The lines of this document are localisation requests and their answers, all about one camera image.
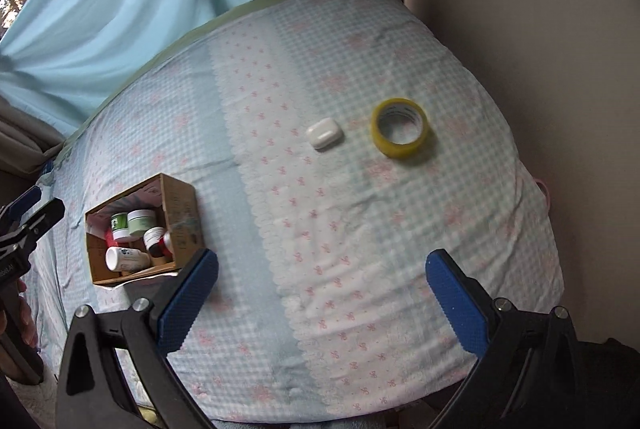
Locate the white earbuds case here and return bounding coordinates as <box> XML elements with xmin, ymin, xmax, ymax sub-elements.
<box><xmin>305</xmin><ymin>118</ymin><xmax>344</xmax><ymax>152</ymax></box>

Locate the brown left curtain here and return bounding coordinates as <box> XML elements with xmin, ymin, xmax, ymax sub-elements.
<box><xmin>0</xmin><ymin>95</ymin><xmax>67</xmax><ymax>176</ymax></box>

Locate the cardboard box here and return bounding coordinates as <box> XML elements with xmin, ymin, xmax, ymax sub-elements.
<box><xmin>84</xmin><ymin>173</ymin><xmax>205</xmax><ymax>286</ymax></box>

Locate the white jar green label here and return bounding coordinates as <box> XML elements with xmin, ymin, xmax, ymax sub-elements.
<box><xmin>110</xmin><ymin>212</ymin><xmax>132</xmax><ymax>242</ymax></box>

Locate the pink cord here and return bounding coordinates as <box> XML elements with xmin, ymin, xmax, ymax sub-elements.
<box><xmin>534</xmin><ymin>176</ymin><xmax>552</xmax><ymax>210</ymax></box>

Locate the checked floral bed sheet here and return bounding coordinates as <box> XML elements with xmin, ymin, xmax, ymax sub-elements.
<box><xmin>22</xmin><ymin>0</ymin><xmax>567</xmax><ymax>426</ymax></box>

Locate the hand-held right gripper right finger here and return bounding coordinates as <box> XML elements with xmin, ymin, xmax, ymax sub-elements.
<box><xmin>425</xmin><ymin>249</ymin><xmax>581</xmax><ymax>429</ymax></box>

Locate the person's left hand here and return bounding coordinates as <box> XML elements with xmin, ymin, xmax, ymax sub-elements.
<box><xmin>0</xmin><ymin>278</ymin><xmax>39</xmax><ymax>351</ymax></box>

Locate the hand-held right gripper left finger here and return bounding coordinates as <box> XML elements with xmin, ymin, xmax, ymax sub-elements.
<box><xmin>56</xmin><ymin>248</ymin><xmax>219</xmax><ymax>429</ymax></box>

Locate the white bottle green label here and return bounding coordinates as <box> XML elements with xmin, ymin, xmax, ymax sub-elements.
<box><xmin>104</xmin><ymin>246</ymin><xmax>154</xmax><ymax>273</ymax></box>

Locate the yellow tape roll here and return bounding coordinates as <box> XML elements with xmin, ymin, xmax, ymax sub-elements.
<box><xmin>370</xmin><ymin>97</ymin><xmax>431</xmax><ymax>159</ymax></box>

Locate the pale green jar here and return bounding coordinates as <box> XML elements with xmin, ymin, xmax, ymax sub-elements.
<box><xmin>127</xmin><ymin>208</ymin><xmax>157</xmax><ymax>238</ymax></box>

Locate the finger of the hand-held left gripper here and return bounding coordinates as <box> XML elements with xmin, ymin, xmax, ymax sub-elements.
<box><xmin>0</xmin><ymin>186</ymin><xmax>44</xmax><ymax>230</ymax></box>
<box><xmin>0</xmin><ymin>197</ymin><xmax>66</xmax><ymax>260</ymax></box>

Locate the white cap red bottle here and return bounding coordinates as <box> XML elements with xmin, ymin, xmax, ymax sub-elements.
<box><xmin>143</xmin><ymin>227</ymin><xmax>166</xmax><ymax>256</ymax></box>

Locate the green mattress pad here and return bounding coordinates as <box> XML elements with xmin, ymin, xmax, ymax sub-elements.
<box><xmin>54</xmin><ymin>0</ymin><xmax>363</xmax><ymax>170</ymax></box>

